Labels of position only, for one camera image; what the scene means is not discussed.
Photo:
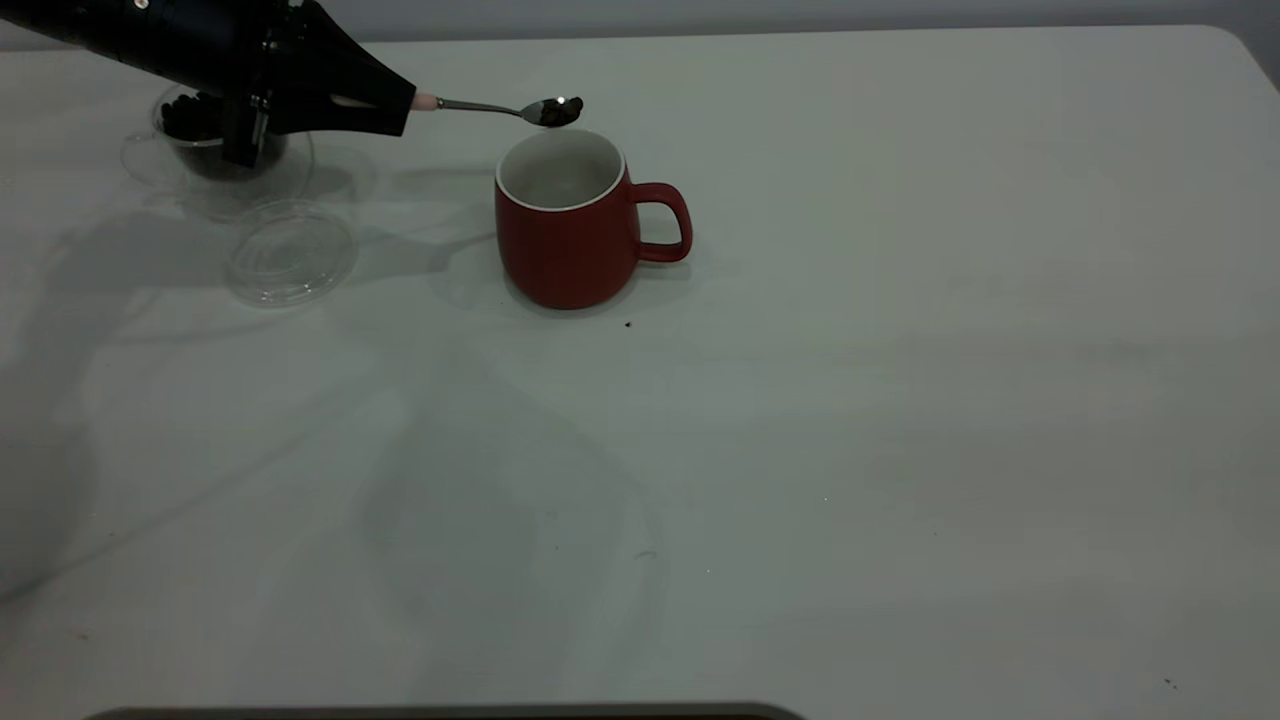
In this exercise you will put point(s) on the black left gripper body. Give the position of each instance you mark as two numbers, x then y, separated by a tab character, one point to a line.
220	45

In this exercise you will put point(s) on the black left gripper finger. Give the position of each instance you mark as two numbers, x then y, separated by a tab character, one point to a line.
340	118
340	60

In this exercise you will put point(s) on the red ceramic mug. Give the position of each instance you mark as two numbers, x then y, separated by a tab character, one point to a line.
565	255

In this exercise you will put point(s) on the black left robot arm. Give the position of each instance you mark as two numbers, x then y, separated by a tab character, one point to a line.
70	18

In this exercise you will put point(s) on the dark coffee beans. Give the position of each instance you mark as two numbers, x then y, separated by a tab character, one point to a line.
190	120

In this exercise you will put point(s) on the clear round glass lid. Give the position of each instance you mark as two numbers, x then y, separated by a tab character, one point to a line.
290	255

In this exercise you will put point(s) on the clear double-wall glass cup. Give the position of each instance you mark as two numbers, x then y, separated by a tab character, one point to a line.
295	165

